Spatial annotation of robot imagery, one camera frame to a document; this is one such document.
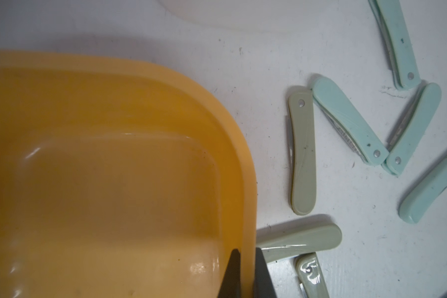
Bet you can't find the yellow storage box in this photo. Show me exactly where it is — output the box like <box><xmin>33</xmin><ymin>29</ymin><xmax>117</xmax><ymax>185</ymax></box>
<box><xmin>0</xmin><ymin>50</ymin><xmax>257</xmax><ymax>298</ymax></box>

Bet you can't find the mint knife angled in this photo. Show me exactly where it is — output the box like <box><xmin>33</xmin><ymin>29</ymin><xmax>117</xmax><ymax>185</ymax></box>
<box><xmin>382</xmin><ymin>83</ymin><xmax>442</xmax><ymax>176</ymax></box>

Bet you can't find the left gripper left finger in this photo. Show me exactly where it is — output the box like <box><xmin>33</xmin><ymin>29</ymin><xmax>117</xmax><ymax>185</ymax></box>
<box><xmin>217</xmin><ymin>249</ymin><xmax>241</xmax><ymax>298</ymax></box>

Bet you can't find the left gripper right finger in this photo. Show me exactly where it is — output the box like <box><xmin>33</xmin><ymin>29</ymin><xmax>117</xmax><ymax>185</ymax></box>
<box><xmin>254</xmin><ymin>248</ymin><xmax>276</xmax><ymax>298</ymax></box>

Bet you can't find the olive knife horizontal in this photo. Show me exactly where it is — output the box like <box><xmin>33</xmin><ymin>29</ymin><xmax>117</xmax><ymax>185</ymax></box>
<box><xmin>257</xmin><ymin>223</ymin><xmax>343</xmax><ymax>263</ymax></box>

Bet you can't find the mint knife centre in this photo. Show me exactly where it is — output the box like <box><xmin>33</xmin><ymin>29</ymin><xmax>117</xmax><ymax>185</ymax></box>
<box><xmin>398</xmin><ymin>156</ymin><xmax>447</xmax><ymax>224</ymax></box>

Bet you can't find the mint knife top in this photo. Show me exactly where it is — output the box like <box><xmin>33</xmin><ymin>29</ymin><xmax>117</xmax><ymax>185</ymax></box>
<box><xmin>369</xmin><ymin>0</ymin><xmax>421</xmax><ymax>91</ymax></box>

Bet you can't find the olive knife vertical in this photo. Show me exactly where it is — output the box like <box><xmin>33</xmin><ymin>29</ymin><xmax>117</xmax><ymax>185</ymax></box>
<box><xmin>296</xmin><ymin>253</ymin><xmax>330</xmax><ymax>298</ymax></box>

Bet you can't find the mint knife left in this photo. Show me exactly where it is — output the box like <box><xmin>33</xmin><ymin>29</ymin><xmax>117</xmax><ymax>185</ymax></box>
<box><xmin>311</xmin><ymin>76</ymin><xmax>389</xmax><ymax>166</ymax></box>

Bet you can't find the white storage box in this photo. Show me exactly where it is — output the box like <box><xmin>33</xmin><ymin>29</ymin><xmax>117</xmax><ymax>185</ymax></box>
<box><xmin>160</xmin><ymin>0</ymin><xmax>336</xmax><ymax>33</ymax></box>

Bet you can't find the olive knife upright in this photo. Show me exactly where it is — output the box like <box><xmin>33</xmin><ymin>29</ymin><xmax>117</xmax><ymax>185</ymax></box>
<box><xmin>288</xmin><ymin>90</ymin><xmax>317</xmax><ymax>216</ymax></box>

